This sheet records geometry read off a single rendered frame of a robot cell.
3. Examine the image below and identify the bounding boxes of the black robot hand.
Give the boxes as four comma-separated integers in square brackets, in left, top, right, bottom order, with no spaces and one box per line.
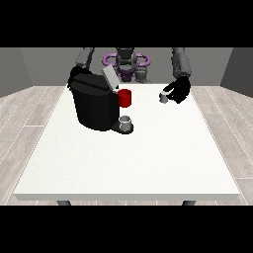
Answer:
[162,75,192,105]
[66,65,92,89]

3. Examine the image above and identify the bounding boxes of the small grey coffee pod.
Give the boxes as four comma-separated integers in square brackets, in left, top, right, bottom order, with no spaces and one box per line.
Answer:
[158,92,170,105]

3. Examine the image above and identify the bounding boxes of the pale grey machine lid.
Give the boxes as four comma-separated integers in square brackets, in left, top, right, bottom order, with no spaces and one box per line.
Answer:
[101,64,121,90]

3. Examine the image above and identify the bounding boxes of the black coffee machine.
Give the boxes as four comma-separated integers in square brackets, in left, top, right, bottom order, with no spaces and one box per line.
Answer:
[67,72,134,135]

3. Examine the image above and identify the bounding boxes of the red pod holder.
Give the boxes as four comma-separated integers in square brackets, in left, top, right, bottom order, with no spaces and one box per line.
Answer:
[118,88,132,109]

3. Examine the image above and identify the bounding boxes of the grey robot trunk purple rings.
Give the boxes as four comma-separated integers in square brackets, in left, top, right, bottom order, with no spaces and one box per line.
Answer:
[102,47,153,84]

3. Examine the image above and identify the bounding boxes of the small grey cup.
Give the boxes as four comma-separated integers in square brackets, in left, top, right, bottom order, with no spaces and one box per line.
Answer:
[119,115,133,131]

